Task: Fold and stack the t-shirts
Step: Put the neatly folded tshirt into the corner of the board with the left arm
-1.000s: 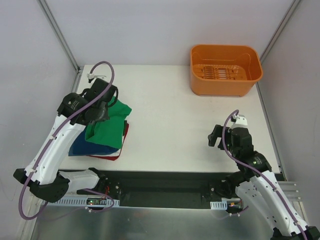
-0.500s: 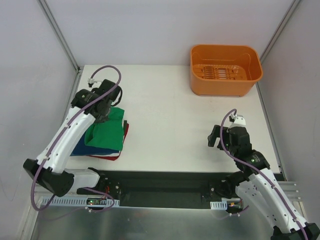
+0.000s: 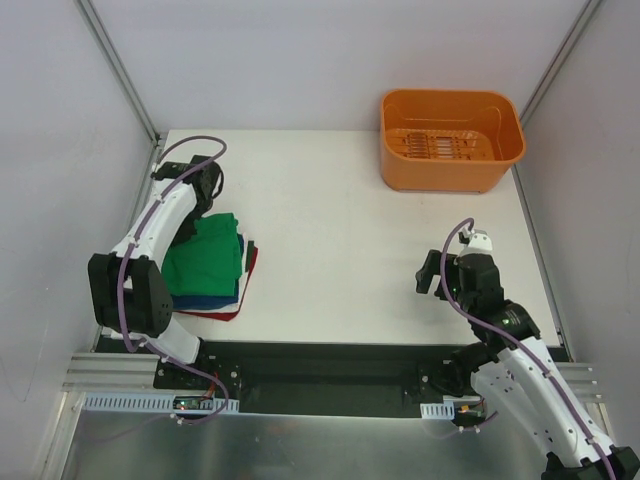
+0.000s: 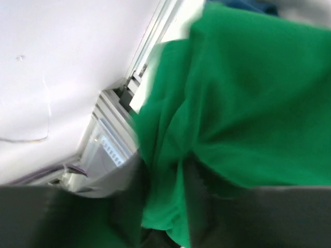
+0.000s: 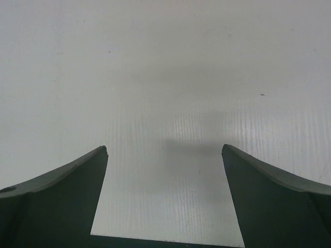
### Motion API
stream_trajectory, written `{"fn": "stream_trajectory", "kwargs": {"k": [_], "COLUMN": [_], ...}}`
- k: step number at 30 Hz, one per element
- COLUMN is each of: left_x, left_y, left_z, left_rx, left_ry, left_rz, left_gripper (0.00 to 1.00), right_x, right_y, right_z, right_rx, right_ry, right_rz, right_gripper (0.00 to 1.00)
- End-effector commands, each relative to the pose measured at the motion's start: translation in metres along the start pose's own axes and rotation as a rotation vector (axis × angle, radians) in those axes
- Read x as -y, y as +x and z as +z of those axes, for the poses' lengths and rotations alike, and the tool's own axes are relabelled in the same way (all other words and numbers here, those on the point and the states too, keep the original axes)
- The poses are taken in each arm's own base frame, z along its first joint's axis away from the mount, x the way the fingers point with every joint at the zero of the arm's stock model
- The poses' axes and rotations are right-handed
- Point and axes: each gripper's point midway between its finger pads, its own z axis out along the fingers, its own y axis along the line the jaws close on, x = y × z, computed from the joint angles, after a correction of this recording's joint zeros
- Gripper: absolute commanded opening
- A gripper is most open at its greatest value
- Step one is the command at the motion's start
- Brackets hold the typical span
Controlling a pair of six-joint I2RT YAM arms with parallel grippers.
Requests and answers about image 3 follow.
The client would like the bright green t-shirt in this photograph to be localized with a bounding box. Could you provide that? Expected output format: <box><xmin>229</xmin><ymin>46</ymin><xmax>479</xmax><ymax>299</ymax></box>
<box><xmin>161</xmin><ymin>213</ymin><xmax>243</xmax><ymax>296</ymax></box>

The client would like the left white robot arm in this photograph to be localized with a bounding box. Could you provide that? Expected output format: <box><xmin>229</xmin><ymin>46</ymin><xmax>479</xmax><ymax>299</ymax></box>
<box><xmin>88</xmin><ymin>155</ymin><xmax>224</xmax><ymax>389</ymax></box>

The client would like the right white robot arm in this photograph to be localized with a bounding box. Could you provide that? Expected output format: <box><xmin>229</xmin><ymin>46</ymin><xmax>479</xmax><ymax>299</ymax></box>
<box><xmin>415</xmin><ymin>218</ymin><xmax>639</xmax><ymax>479</ymax></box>

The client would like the folded dark green t-shirt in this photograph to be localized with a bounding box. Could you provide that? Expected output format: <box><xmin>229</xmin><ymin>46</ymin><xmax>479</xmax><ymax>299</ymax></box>
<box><xmin>245</xmin><ymin>240</ymin><xmax>257</xmax><ymax>272</ymax></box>

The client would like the folded blue t-shirt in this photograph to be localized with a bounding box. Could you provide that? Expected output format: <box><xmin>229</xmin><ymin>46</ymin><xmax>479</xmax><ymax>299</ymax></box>
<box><xmin>172</xmin><ymin>234</ymin><xmax>245</xmax><ymax>310</ymax></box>

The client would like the orange plastic basket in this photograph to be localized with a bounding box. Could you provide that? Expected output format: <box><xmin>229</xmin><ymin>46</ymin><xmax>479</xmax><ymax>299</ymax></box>
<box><xmin>380</xmin><ymin>89</ymin><xmax>526</xmax><ymax>193</ymax></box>

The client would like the folded red t-shirt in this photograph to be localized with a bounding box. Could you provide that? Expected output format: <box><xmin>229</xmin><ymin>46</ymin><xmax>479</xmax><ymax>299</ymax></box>
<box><xmin>178</xmin><ymin>242</ymin><xmax>259</xmax><ymax>322</ymax></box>

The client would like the left green circuit board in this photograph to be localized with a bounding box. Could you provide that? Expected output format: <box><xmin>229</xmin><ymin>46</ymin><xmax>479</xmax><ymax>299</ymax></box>
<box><xmin>173</xmin><ymin>396</ymin><xmax>203</xmax><ymax>412</ymax></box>

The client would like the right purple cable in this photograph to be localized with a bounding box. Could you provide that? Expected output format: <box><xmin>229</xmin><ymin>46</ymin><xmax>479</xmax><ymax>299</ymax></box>
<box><xmin>442</xmin><ymin>217</ymin><xmax>619</xmax><ymax>480</ymax></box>

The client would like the purple cable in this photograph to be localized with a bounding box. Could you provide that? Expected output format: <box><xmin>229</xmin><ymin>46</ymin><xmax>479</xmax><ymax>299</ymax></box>
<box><xmin>442</xmin><ymin>217</ymin><xmax>619</xmax><ymax>480</ymax></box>
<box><xmin>117</xmin><ymin>135</ymin><xmax>229</xmax><ymax>354</ymax></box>

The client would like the right white cable duct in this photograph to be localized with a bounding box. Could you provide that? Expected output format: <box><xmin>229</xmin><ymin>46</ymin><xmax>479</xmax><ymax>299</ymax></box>
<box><xmin>420</xmin><ymin>401</ymin><xmax>456</xmax><ymax>421</ymax></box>

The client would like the white cable duct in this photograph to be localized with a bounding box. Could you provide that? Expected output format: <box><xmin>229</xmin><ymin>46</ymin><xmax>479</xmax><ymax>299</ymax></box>
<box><xmin>420</xmin><ymin>401</ymin><xmax>456</xmax><ymax>421</ymax></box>
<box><xmin>83</xmin><ymin>393</ymin><xmax>240</xmax><ymax>415</ymax></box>

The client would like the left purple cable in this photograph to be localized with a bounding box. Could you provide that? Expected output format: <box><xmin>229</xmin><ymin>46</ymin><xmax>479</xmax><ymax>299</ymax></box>
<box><xmin>117</xmin><ymin>135</ymin><xmax>229</xmax><ymax>354</ymax></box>

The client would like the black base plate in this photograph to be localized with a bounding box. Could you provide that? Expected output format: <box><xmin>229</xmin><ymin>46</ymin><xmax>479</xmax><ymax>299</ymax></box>
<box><xmin>94</xmin><ymin>337</ymin><xmax>509</xmax><ymax>416</ymax></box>

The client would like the left aluminium frame post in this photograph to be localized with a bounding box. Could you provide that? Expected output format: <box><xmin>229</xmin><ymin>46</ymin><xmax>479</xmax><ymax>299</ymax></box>
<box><xmin>74</xmin><ymin>0</ymin><xmax>169</xmax><ymax>146</ymax></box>

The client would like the aluminium frame post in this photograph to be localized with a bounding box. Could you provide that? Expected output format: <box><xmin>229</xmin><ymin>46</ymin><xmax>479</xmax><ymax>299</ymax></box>
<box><xmin>74</xmin><ymin>0</ymin><xmax>169</xmax><ymax>146</ymax></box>
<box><xmin>520</xmin><ymin>0</ymin><xmax>605</xmax><ymax>127</ymax></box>

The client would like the front aluminium rail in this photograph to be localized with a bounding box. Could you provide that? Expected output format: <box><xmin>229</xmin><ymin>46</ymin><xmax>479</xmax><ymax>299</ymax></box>
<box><xmin>61</xmin><ymin>352</ymin><xmax>605</xmax><ymax>403</ymax></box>

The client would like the left white cable duct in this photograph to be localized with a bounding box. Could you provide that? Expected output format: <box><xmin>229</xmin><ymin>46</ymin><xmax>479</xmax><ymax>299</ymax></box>
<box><xmin>83</xmin><ymin>393</ymin><xmax>240</xmax><ymax>415</ymax></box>

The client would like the right aluminium frame post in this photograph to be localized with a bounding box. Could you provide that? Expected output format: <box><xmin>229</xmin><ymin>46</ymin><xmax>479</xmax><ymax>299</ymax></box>
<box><xmin>520</xmin><ymin>0</ymin><xmax>605</xmax><ymax>127</ymax></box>

